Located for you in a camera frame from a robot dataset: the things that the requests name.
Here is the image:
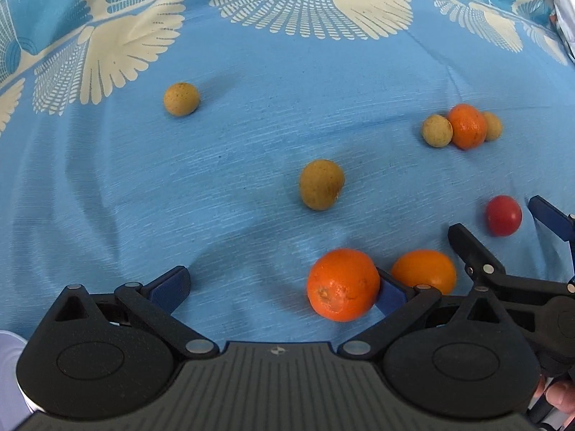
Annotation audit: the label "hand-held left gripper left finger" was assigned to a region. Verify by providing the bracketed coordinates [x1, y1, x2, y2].
[54, 266, 219, 360]

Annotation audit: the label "blue printed bedsheet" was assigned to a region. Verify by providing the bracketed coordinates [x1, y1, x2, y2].
[0, 0, 575, 346]

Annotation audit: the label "white crumpled cloth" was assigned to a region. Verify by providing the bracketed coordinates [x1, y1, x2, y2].
[549, 0, 575, 67]

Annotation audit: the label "person's right hand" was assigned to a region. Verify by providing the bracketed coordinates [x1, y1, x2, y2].
[535, 375, 575, 414]

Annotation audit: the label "red cherry tomato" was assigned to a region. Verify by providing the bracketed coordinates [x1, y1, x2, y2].
[486, 195, 523, 237]

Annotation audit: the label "orange tangerine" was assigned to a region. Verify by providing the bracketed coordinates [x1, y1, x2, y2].
[307, 248, 382, 323]
[448, 103, 488, 150]
[391, 250, 457, 296]

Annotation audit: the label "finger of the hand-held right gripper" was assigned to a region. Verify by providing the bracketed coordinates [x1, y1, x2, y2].
[528, 195, 575, 256]
[448, 223, 575, 300]

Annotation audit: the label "light blue plate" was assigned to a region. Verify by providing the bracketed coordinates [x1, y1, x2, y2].
[0, 329, 33, 431]

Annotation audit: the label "brown longan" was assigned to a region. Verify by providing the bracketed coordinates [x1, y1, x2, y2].
[421, 114, 454, 148]
[163, 83, 201, 117]
[299, 159, 346, 211]
[482, 111, 503, 141]

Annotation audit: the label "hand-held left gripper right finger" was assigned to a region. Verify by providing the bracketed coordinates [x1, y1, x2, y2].
[337, 268, 506, 360]

